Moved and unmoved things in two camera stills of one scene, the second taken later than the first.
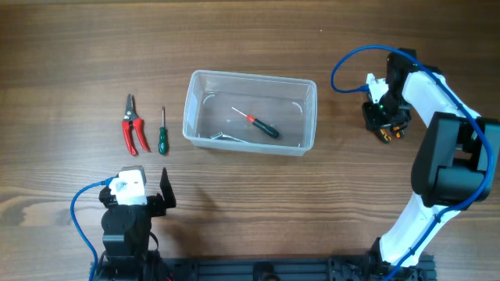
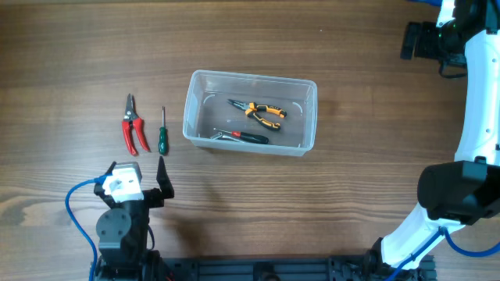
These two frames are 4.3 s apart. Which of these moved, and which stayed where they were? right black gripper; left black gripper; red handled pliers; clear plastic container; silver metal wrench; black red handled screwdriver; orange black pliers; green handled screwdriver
Moved: left black gripper; right black gripper; black red handled screwdriver; orange black pliers
Stayed: silver metal wrench; red handled pliers; clear plastic container; green handled screwdriver
